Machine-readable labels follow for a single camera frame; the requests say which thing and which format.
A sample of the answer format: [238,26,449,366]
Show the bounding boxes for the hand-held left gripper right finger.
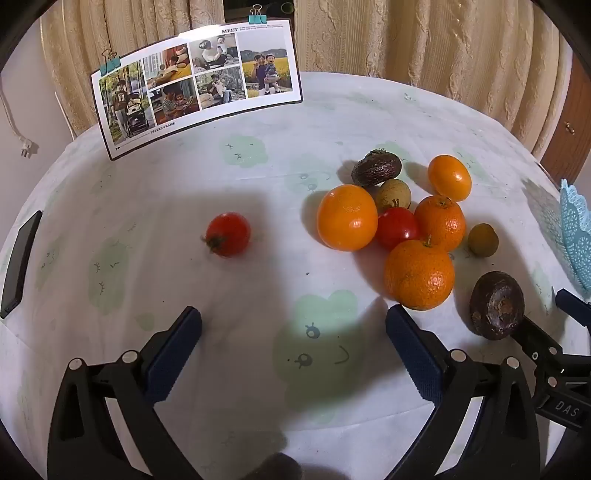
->
[385,305,541,480]

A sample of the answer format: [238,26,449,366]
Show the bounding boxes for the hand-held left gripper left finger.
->
[47,305,204,480]

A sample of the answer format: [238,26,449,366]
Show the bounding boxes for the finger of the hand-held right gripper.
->
[510,316,591,393]
[555,288,591,330]

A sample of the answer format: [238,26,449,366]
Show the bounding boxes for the light blue lattice basket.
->
[560,178,591,296]

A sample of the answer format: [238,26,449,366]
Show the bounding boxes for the large dimpled orange with stem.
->
[384,235,456,311]

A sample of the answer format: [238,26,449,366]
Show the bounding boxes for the small brown longan fruit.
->
[468,223,499,257]

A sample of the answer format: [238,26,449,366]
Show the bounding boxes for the orange with short stem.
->
[414,195,466,253]

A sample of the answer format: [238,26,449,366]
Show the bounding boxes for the red tomato with green calyx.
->
[202,212,251,258]

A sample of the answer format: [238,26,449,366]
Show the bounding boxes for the large smooth orange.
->
[317,184,379,252]

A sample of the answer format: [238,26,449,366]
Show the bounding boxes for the small smooth orange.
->
[427,154,472,202]

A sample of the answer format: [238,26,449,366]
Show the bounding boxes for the dark wrinkled passion fruit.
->
[351,149,402,188]

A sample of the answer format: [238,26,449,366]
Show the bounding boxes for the brown kiwi near tomato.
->
[375,179,412,212]

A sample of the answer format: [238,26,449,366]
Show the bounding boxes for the black smartphone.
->
[0,210,43,320]

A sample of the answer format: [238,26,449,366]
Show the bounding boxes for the brown wooden door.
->
[531,51,591,185]

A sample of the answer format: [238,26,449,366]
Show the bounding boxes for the photo collage board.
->
[91,19,303,161]

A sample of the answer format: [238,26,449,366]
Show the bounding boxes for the beige patterned curtain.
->
[39,0,227,132]
[293,0,573,153]

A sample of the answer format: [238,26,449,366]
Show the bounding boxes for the white power plug with cord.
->
[0,76,40,160]

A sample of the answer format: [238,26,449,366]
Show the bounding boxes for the thin white cable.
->
[54,90,78,139]

